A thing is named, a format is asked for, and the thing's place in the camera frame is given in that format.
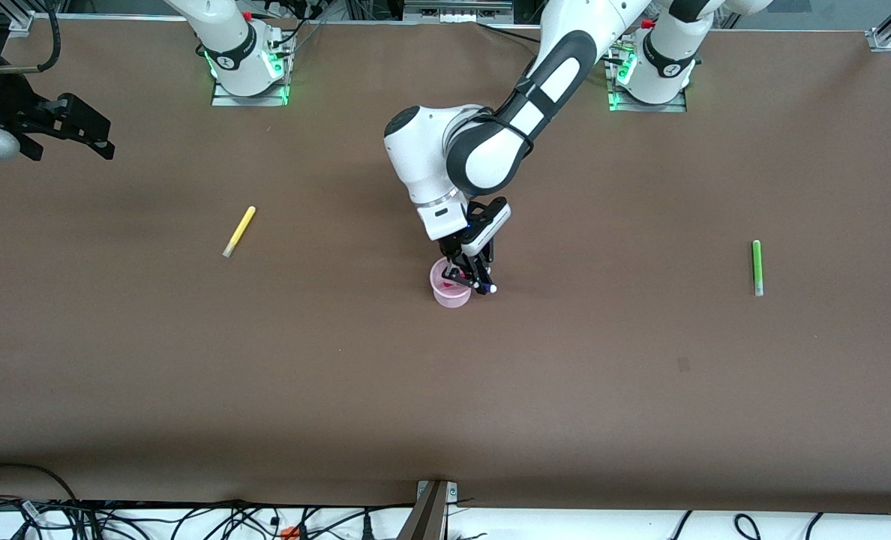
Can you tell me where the pink cup holder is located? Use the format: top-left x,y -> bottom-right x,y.
430,257 -> 473,309

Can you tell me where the yellow marker pen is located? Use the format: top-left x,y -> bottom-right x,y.
222,205 -> 257,259

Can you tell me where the grey equipment box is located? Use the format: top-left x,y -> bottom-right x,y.
402,0 -> 516,23

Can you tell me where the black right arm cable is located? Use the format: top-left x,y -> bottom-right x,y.
0,0 -> 63,74

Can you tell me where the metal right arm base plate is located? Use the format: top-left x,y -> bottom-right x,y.
211,30 -> 291,107

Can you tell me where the long black table cable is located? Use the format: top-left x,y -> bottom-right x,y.
478,21 -> 545,44

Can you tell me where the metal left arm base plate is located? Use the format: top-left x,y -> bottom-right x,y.
607,41 -> 689,113

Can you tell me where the silver metal table bracket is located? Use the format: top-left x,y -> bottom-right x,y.
416,480 -> 459,504

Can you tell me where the dark camera mount beam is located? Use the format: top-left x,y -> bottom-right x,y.
397,482 -> 450,540

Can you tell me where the black looped floor cable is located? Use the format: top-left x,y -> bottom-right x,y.
0,463 -> 80,505

